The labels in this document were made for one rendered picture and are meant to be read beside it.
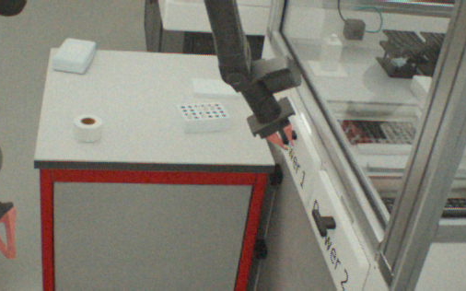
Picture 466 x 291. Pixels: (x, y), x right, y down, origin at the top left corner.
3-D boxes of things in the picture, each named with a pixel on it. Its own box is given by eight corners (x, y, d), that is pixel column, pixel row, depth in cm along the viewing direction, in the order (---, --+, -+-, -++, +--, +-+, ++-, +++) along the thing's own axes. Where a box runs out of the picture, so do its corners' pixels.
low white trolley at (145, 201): (40, 375, 200) (33, 158, 161) (52, 238, 252) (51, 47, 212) (235, 368, 212) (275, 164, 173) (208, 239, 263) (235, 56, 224)
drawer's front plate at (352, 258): (346, 311, 123) (360, 265, 117) (307, 212, 147) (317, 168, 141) (355, 311, 123) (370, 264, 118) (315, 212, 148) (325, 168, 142)
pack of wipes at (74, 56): (83, 75, 200) (84, 61, 197) (51, 70, 200) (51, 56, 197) (96, 54, 212) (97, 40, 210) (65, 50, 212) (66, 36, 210)
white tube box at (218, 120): (184, 133, 179) (185, 121, 177) (174, 117, 186) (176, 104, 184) (228, 130, 184) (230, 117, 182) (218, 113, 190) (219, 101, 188)
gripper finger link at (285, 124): (305, 148, 151) (286, 117, 146) (276, 163, 152) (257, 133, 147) (297, 132, 157) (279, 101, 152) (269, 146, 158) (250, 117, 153)
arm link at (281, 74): (225, 45, 142) (223, 76, 137) (275, 27, 137) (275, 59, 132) (251, 79, 150) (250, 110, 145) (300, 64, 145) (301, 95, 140)
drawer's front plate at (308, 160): (304, 204, 149) (314, 162, 144) (275, 134, 173) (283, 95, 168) (311, 204, 150) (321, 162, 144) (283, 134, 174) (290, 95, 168)
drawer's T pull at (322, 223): (320, 238, 127) (321, 232, 126) (310, 213, 133) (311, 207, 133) (339, 238, 128) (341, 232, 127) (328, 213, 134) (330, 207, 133)
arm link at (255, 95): (235, 70, 146) (231, 87, 142) (264, 60, 143) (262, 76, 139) (250, 94, 150) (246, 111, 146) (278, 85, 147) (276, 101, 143)
